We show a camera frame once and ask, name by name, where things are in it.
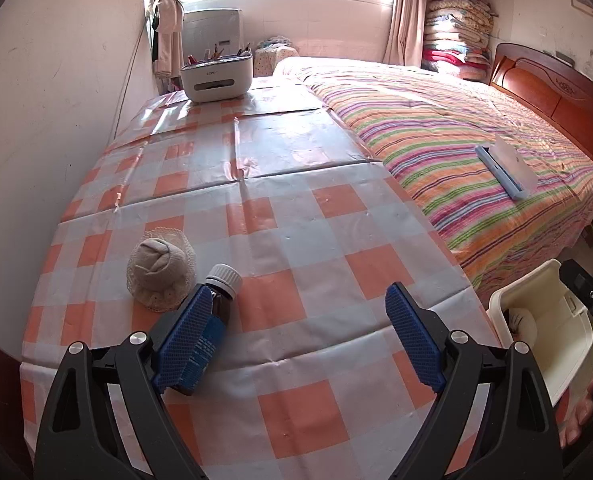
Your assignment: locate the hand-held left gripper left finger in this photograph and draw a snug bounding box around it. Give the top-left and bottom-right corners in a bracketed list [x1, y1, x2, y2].
[34, 284, 213, 480]

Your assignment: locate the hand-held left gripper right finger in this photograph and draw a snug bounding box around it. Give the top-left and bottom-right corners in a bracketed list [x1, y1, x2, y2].
[385, 282, 563, 480]

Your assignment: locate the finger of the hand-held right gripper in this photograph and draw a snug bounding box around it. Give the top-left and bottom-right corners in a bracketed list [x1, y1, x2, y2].
[558, 258, 593, 333]

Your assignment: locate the brown bottle with white cap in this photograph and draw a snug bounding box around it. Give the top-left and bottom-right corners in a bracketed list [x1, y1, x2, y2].
[176, 263, 243, 396]

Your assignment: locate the cream plastic bin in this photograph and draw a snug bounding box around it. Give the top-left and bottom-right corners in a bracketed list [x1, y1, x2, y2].
[487, 258, 593, 408]

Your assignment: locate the person's right hand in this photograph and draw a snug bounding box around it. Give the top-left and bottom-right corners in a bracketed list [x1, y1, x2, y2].
[561, 369, 593, 451]

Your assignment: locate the beige knit lace hat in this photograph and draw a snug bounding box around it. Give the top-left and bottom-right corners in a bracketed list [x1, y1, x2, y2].
[126, 227, 197, 311]

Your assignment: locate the blue white plastic case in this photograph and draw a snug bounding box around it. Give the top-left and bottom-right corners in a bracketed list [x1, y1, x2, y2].
[475, 133, 538, 201]

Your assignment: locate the orange checked tablecloth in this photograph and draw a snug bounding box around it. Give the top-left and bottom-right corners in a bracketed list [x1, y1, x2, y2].
[20, 77, 492, 480]

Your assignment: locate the wooden headboard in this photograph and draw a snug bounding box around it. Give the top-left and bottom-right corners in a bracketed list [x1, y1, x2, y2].
[487, 42, 593, 181]

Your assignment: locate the bed with striped sheet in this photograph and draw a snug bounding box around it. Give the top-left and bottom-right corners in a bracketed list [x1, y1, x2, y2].
[274, 56, 593, 296]

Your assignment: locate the white desk organizer box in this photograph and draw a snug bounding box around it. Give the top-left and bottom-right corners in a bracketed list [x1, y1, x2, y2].
[180, 45, 253, 103]

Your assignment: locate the stack of folded quilts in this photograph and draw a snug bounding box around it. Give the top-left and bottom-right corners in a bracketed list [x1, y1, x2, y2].
[421, 0, 493, 81]

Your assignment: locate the polka dot fabric bundle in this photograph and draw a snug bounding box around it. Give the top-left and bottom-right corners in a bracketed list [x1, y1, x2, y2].
[254, 35, 300, 78]

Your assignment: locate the beige curtain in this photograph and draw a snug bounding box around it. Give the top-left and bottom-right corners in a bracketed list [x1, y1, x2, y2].
[146, 0, 184, 78]
[383, 0, 430, 66]

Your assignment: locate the white appliance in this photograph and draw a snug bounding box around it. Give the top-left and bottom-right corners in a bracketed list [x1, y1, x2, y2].
[182, 8, 242, 66]

